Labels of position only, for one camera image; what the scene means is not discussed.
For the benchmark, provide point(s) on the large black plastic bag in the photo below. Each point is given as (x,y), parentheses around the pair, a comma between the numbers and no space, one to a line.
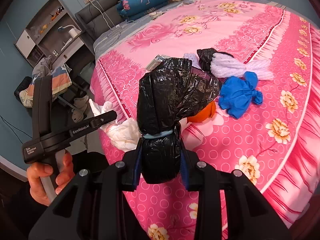
(165,97)

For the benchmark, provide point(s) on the orange striped folded quilt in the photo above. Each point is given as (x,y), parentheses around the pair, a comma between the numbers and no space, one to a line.
(61,80)

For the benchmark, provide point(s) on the small white plastic bag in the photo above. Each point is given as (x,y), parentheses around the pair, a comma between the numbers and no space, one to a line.
(191,57)

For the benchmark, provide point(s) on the grey padded headboard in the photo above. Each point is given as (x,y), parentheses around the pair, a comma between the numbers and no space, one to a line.
(100,7)

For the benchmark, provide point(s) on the blue plastic bag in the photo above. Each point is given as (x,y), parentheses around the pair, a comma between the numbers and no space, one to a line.
(235,95)

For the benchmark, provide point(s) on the orange plastic bag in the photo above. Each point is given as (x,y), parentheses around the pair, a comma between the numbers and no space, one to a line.
(202,115)

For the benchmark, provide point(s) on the silver foil packet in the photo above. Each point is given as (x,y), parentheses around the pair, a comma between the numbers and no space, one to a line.
(156,60)

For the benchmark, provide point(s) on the blue floral folded quilt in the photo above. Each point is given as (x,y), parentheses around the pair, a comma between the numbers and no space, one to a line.
(142,0)

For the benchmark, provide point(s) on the grey plush slippers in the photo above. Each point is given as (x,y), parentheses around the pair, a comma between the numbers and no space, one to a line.
(80,105)

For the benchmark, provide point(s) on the grey shelf desk unit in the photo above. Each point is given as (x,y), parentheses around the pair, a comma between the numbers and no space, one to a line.
(27,41)

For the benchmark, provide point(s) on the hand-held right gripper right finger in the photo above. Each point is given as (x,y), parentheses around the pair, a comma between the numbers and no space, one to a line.
(184,170)

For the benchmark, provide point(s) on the pink floral blanket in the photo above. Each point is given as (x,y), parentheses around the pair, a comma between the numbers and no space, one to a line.
(212,25)

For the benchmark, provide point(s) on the person's left hand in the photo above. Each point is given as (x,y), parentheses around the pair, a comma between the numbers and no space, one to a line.
(37,180)

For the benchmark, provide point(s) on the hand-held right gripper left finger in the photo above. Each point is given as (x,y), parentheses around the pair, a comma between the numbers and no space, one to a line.
(136,170)

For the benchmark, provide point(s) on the black suitcase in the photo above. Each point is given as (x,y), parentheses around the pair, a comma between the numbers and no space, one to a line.
(22,87)

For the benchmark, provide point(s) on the small black plastic bag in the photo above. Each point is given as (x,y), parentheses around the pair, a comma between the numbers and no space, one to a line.
(205,58)

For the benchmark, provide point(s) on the small orange shelf ornament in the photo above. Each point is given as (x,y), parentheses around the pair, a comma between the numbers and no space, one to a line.
(44,27)

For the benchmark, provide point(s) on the grey crumpled cloth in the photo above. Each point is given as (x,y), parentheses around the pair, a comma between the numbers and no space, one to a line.
(43,65)

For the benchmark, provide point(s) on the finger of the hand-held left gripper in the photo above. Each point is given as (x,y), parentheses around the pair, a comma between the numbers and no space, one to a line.
(105,118)

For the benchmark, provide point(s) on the white crumpled tissue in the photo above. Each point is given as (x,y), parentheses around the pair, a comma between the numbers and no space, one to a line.
(122,135)

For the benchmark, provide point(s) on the folding chair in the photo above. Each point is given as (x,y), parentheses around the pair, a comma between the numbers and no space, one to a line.
(65,100)

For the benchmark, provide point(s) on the white desk lamp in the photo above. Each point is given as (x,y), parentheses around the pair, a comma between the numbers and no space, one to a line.
(70,26)

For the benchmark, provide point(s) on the white paper roll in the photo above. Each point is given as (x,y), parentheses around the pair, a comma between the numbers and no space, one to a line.
(74,33)

